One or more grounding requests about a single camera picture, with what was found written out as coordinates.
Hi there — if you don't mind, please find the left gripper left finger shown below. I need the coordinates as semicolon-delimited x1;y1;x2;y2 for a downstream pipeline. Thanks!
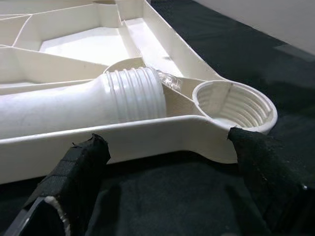
4;134;111;236

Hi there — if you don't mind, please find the white plastic table leg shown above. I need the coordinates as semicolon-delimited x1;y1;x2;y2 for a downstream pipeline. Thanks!
0;66;166;127

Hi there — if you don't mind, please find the cream plastic table top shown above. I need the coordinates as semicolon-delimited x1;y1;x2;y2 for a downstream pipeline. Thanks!
0;0;279;185

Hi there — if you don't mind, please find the clear plastic wrap scrap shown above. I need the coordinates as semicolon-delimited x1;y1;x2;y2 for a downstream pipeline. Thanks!
155;70;183;90

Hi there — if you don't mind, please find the black tablecloth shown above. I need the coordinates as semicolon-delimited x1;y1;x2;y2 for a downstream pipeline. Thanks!
0;0;315;236

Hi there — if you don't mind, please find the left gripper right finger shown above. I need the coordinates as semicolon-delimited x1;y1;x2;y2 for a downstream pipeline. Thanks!
227;127;315;234

